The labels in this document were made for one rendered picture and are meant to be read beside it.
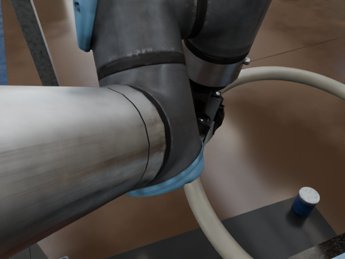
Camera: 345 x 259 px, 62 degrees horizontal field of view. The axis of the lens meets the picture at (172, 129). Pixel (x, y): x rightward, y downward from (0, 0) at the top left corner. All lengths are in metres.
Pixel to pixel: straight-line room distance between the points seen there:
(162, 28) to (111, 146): 0.14
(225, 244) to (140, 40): 0.30
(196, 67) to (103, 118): 0.23
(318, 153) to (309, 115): 0.37
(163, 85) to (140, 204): 1.43
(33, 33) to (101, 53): 1.30
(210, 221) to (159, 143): 0.24
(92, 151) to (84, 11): 0.15
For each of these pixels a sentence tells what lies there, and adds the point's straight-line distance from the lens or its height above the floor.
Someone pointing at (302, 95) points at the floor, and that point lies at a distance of 2.54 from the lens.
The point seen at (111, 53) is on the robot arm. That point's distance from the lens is 0.27.
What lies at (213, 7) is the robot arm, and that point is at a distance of 0.31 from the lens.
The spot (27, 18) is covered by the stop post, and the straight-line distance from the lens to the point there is 1.55.
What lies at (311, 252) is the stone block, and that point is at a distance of 0.81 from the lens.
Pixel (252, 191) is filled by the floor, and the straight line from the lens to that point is 1.76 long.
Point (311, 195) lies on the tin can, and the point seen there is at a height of 0.15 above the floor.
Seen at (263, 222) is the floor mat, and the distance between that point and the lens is 1.65.
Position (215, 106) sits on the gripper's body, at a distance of 0.47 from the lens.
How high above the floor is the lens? 1.42
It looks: 44 degrees down
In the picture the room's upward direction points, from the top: straight up
